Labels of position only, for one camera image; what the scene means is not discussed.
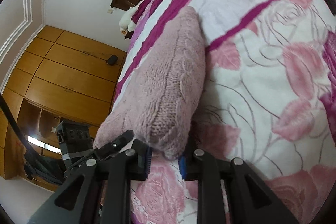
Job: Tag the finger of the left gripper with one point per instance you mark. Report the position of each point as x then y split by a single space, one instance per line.
105 152

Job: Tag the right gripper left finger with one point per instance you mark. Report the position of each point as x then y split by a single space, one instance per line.
98 192

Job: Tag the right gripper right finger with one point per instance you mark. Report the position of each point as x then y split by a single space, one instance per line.
230 191

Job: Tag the pink knitted sweater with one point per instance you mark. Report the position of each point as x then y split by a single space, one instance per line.
164 91

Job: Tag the black chair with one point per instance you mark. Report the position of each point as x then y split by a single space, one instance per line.
49 169

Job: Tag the wooden wardrobe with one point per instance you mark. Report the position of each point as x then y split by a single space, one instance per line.
61 75

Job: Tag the small black bag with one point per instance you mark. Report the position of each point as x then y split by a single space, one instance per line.
112 60

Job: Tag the white plush toy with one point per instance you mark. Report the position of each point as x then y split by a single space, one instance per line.
126 24

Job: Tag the floral and striped bed cover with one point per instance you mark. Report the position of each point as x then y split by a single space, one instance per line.
269 90

